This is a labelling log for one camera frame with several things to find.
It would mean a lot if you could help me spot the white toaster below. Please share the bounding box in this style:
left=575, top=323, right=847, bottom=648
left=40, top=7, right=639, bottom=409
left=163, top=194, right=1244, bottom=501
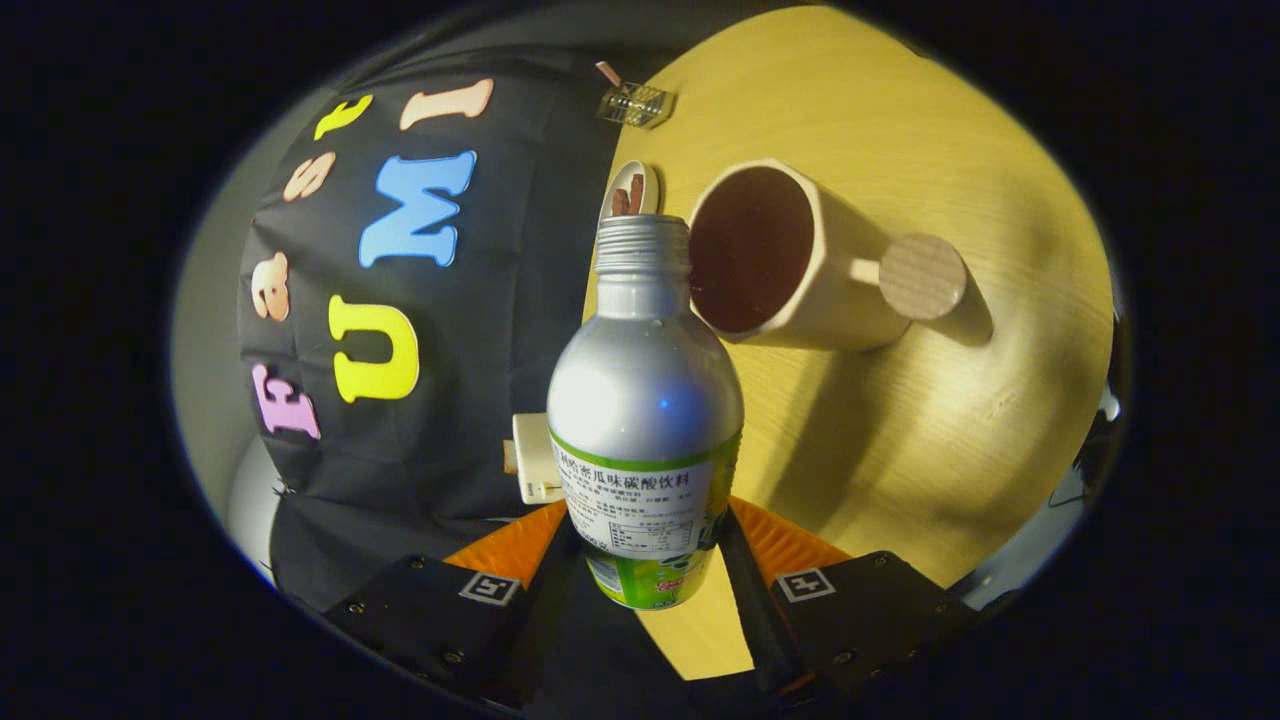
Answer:
left=503, top=412, right=566, bottom=505

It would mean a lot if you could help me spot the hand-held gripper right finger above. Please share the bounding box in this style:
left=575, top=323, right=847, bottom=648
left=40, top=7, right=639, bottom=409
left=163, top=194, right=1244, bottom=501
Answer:
left=715, top=497, right=986, bottom=706

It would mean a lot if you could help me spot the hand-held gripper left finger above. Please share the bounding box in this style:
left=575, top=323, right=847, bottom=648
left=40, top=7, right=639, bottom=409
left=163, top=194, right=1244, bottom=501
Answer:
left=320, top=498, right=583, bottom=706

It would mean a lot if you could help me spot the silver green juice bottle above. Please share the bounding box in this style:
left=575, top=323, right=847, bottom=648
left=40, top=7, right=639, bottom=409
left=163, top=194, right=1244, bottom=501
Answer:
left=546, top=214, right=745, bottom=611

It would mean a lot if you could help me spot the wooden table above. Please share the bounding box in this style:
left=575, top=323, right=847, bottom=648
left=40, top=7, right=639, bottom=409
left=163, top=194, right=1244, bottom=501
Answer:
left=580, top=5, right=1116, bottom=683

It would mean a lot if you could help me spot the white oval plate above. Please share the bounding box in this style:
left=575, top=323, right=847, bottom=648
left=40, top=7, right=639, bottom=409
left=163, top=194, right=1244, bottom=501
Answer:
left=598, top=160, right=662, bottom=223

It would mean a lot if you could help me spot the wire mesh holder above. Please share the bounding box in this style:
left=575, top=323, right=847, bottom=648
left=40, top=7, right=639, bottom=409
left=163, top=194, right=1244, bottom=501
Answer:
left=597, top=82, right=676, bottom=130

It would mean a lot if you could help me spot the cream cup with wooden handle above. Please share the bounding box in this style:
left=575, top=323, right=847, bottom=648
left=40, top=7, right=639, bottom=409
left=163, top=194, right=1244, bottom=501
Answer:
left=686, top=158, right=969, bottom=352

